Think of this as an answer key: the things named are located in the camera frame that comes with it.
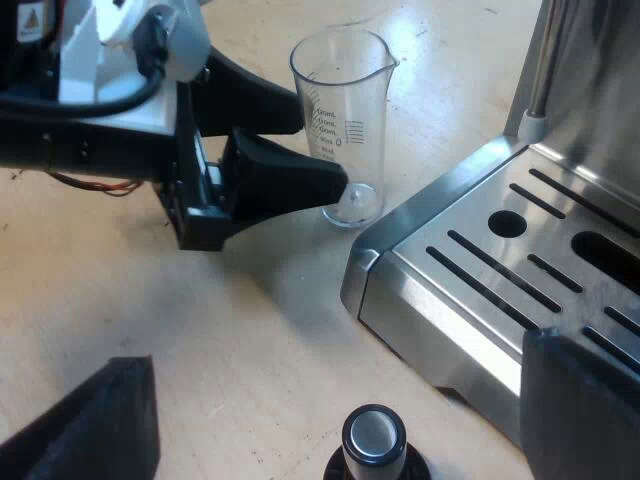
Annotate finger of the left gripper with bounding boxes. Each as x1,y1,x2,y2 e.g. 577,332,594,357
221,128,350,222

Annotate steel espresso machine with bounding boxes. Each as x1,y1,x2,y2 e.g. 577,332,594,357
340,0,640,437

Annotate small black tamper with knob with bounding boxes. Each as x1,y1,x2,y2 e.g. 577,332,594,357
323,404,434,480

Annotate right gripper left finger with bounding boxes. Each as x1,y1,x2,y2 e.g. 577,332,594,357
0,355,162,480

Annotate thin red and orange wires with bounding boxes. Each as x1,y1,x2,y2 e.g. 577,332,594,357
47,171,157,195

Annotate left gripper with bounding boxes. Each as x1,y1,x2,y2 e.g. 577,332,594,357
0,47,307,252

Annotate black cable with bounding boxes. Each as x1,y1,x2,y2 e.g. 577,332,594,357
0,19,169,120

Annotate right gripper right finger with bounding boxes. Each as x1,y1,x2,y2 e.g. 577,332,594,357
519,327,640,480

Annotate clear measuring glass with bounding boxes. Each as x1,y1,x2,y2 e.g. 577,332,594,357
287,26,400,230

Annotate white and grey camera mount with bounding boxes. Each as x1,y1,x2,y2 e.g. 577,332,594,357
56,0,212,137

